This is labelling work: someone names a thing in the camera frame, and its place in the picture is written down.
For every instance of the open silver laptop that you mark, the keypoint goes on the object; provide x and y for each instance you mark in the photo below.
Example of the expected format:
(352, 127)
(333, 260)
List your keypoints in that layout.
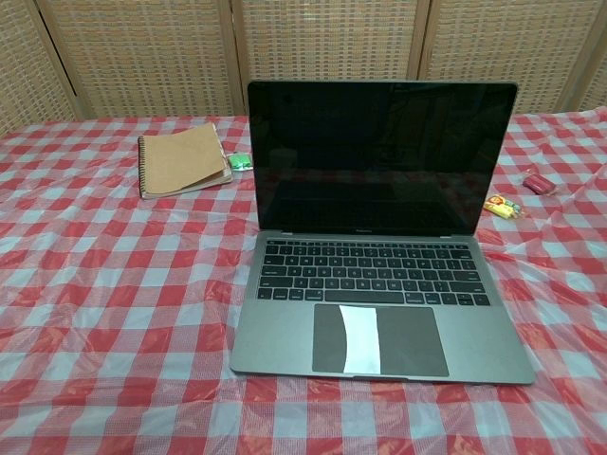
(379, 284)

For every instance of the woven bamboo folding screen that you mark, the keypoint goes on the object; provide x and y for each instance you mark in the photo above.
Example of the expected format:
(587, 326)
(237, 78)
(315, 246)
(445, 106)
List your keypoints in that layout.
(142, 52)

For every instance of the green wrapped candy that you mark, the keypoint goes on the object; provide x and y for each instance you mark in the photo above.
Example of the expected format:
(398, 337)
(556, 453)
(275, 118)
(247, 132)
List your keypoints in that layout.
(240, 162)

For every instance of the brown spiral notebook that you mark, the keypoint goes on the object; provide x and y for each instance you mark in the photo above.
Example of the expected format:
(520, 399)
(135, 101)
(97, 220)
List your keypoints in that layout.
(178, 161)

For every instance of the yellow wrapped candy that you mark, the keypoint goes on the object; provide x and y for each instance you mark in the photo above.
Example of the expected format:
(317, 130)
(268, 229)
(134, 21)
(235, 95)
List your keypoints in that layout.
(503, 206)

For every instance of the red white checkered tablecloth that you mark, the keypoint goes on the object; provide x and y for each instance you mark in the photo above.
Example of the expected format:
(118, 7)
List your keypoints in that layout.
(118, 308)

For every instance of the red wrapped candy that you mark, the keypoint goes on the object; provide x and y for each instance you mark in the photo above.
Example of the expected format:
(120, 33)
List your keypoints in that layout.
(538, 184)

